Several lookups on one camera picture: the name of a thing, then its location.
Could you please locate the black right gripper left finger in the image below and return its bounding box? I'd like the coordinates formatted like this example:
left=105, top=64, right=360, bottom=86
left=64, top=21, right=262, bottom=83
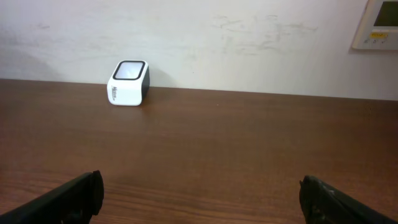
left=1, top=170, right=104, bottom=224

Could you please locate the white barcode scanner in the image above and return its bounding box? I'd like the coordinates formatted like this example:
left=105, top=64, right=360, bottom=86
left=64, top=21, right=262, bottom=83
left=106, top=60, right=150, bottom=106

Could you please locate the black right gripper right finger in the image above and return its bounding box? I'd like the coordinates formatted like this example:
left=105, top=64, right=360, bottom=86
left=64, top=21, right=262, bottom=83
left=299, top=175, right=397, bottom=224

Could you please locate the white wall control panel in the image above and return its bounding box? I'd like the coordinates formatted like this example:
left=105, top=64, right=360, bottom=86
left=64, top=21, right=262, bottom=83
left=351, top=0, right=397, bottom=50

